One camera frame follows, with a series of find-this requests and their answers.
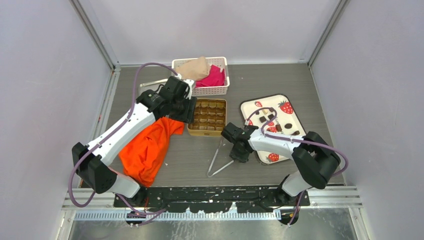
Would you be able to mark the silver box lid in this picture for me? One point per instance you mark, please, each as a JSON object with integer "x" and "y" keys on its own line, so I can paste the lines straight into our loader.
{"x": 152, "y": 85}

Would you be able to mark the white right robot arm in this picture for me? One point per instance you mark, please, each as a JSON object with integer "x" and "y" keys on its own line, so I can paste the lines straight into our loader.
{"x": 316, "y": 162}

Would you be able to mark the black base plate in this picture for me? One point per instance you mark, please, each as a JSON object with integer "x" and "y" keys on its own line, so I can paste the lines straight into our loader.
{"x": 217, "y": 199}

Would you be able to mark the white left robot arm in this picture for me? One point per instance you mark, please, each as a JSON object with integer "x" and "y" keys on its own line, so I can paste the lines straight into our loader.
{"x": 92, "y": 160}

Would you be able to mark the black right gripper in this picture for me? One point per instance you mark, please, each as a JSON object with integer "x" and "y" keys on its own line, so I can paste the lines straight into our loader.
{"x": 235, "y": 154}

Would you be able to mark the white plastic basket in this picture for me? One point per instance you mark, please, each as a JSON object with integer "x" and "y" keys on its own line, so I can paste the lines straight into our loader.
{"x": 220, "y": 62}

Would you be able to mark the pink cloth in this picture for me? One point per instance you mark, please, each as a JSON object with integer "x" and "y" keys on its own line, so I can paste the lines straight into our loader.
{"x": 216, "y": 78}

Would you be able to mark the orange cloth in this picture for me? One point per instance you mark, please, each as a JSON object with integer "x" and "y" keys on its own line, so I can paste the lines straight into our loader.
{"x": 144, "y": 155}

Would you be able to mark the metal tongs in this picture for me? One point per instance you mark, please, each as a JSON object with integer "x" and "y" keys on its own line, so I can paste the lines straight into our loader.
{"x": 220, "y": 159}

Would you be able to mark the gold chocolate tray box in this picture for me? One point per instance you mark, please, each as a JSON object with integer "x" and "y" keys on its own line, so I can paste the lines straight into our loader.
{"x": 210, "y": 118}

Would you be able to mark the white slotted cable duct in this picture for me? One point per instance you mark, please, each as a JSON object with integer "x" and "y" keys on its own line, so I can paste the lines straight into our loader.
{"x": 127, "y": 215}

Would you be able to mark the strawberry pattern tray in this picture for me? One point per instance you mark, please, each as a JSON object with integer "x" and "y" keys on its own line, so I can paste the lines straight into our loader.
{"x": 277, "y": 122}

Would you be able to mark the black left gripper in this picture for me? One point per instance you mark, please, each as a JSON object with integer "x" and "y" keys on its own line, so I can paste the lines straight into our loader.
{"x": 187, "y": 117}

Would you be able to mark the beige cloth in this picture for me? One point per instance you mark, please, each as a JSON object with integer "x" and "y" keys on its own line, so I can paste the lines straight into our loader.
{"x": 195, "y": 69}

